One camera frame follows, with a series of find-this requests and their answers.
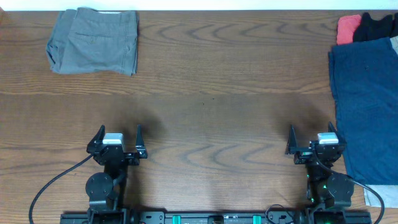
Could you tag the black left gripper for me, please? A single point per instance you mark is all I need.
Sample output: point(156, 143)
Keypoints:
point(133, 159)

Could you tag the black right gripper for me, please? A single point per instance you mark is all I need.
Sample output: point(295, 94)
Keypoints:
point(291, 148)

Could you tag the navy blue shorts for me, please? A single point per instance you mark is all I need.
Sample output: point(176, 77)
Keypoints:
point(363, 82)

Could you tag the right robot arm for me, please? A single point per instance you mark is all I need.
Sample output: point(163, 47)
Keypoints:
point(328, 191)

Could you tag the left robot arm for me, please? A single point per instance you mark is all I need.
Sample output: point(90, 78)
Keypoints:
point(106, 189)

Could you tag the beige khaki shorts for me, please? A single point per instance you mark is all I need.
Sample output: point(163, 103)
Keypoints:
point(384, 196)

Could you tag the folded grey shorts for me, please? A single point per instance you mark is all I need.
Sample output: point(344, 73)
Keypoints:
point(84, 40)

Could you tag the red garment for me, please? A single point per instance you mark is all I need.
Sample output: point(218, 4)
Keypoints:
point(346, 27)

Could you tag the black garment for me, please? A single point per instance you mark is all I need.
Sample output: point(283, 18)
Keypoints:
point(370, 29)

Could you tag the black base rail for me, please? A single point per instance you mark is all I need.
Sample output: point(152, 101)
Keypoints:
point(214, 218)

